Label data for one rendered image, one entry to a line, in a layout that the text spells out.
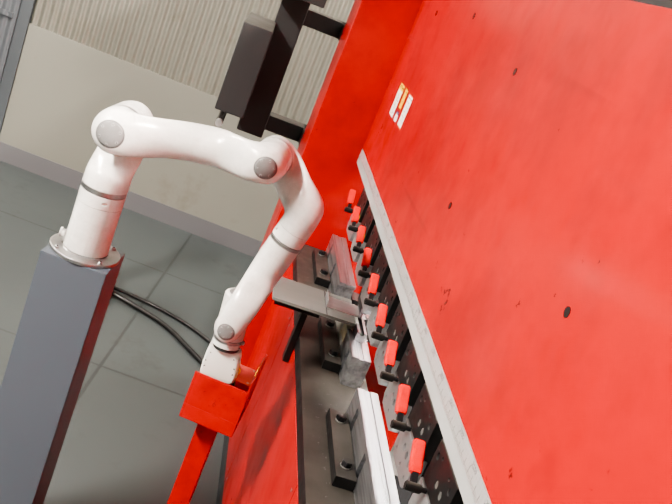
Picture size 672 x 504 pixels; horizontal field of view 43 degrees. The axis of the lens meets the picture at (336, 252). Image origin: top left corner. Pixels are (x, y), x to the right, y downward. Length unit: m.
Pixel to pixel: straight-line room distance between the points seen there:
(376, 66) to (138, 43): 2.49
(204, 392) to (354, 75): 1.44
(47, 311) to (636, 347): 1.68
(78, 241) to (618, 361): 1.57
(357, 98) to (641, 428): 2.44
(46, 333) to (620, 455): 1.71
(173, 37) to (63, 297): 3.29
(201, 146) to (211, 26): 3.26
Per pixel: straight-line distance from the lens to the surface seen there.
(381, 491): 1.91
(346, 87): 3.30
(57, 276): 2.35
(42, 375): 2.48
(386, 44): 3.29
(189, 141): 2.19
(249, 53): 3.41
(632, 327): 1.12
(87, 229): 2.31
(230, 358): 2.38
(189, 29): 5.43
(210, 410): 2.43
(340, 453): 2.10
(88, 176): 2.29
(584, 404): 1.16
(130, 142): 2.18
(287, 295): 2.57
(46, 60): 5.69
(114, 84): 5.57
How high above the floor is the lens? 1.96
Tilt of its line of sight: 18 degrees down
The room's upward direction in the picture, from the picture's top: 22 degrees clockwise
